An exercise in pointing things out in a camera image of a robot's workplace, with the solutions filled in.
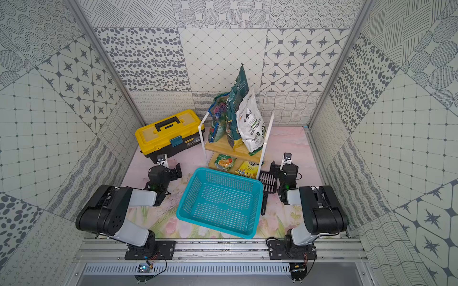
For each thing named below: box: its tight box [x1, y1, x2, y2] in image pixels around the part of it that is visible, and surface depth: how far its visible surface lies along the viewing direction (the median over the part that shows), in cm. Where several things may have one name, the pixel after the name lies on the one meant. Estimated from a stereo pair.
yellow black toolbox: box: [134, 109, 206, 164], surface depth 97 cm
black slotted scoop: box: [258, 160, 278, 216], surface depth 90 cm
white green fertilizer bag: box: [236, 84, 267, 153], surface depth 78 cm
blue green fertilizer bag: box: [207, 91, 230, 143], surface depth 76 cm
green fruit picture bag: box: [214, 153, 237, 172], surface depth 95 cm
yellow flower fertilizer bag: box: [234, 160, 259, 180], surface depth 95 cm
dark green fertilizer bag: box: [226, 63, 249, 150], surface depth 73 cm
